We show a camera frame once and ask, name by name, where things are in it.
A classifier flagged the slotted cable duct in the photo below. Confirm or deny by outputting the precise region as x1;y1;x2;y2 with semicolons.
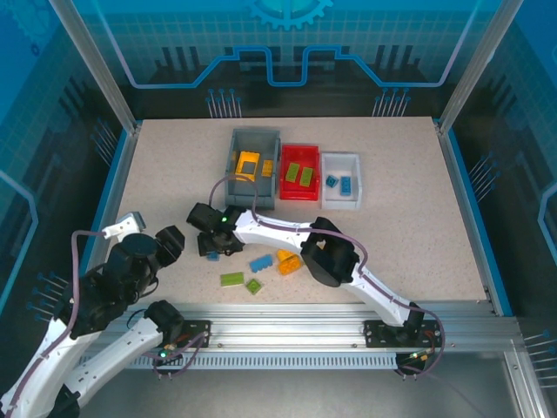
68;352;399;371

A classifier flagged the aluminium mounting rail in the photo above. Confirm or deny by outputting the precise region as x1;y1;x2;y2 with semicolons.
56;302;521;354

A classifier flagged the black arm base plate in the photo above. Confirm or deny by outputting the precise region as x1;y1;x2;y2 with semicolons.
164;319;213;348
363;319;445;348

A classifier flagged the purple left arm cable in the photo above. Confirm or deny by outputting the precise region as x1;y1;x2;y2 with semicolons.
0;230;214;418

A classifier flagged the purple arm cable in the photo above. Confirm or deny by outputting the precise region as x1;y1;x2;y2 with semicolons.
0;230;214;418
208;176;447;380

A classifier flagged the red plastic bin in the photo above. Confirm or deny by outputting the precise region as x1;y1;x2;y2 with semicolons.
278;143;322;202

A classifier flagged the aluminium side rail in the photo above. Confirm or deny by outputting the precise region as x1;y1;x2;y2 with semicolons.
434;117;501;315
71;121;143;318

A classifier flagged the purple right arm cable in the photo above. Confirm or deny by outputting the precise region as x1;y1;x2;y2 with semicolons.
208;176;447;380

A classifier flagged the grey plastic bin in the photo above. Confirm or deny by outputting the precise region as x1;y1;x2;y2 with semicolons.
223;127;282;208

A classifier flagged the aluminium frame post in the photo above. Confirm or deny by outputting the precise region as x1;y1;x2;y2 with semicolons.
46;0;143;134
436;0;526;136

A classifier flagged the yellow lego window frame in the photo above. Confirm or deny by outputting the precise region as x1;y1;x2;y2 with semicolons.
230;150;261;182

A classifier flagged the white plastic bin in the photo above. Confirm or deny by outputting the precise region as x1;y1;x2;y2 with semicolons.
320;151;365;211

